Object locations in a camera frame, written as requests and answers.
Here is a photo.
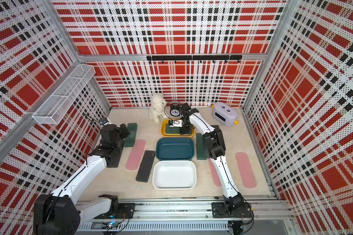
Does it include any green pencil case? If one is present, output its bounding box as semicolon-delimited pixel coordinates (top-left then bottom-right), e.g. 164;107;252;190
196;133;207;160
124;123;138;147
164;123;194;136

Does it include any pink pencil case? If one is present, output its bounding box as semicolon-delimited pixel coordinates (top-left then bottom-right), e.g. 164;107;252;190
126;139;146;171
235;152;257;189
208;159;222;187

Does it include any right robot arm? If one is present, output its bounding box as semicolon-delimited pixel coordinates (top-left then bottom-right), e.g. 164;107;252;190
179;103;245;213

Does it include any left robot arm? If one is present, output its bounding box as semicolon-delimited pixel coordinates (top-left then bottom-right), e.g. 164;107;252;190
33;122;130;235

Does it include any yellow storage tray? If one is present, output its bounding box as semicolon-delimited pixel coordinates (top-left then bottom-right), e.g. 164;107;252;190
160;118;196;139

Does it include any teal storage tray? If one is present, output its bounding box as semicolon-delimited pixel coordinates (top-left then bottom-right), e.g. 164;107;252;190
156;137;195;161

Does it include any white storage tray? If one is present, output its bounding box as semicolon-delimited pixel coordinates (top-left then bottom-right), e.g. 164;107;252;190
152;160;197;190

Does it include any black alarm clock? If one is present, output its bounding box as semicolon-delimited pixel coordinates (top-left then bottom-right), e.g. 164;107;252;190
170;103;181;117

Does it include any white plush dog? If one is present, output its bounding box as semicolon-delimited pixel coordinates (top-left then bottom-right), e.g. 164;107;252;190
149;93;168;123

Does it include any lavender toaster toy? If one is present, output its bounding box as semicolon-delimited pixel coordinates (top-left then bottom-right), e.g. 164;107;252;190
212;102;238;127

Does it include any green circuit board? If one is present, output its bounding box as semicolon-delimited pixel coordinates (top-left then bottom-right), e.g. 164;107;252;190
102;221;120;230

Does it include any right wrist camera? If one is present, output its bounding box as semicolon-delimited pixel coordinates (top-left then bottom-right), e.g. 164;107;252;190
168;119;183;128

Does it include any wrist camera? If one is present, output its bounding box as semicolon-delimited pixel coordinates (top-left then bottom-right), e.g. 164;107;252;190
168;119;183;128
99;117;110;126

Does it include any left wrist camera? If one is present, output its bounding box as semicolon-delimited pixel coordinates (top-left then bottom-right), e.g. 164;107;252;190
99;117;110;126

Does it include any white wire mesh shelf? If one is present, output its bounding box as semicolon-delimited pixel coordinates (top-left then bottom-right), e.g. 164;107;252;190
32;64;95;125

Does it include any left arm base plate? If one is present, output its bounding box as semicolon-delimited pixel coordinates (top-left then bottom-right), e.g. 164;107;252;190
95;203;135;219

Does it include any black hook rail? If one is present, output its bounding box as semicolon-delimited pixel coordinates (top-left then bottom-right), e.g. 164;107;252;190
146;55;243;62

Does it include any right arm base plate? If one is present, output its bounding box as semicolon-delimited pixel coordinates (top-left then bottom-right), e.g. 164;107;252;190
211;202;253;219

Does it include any aluminium rail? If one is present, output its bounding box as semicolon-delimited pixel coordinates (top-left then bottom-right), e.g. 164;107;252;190
52;198;292;222

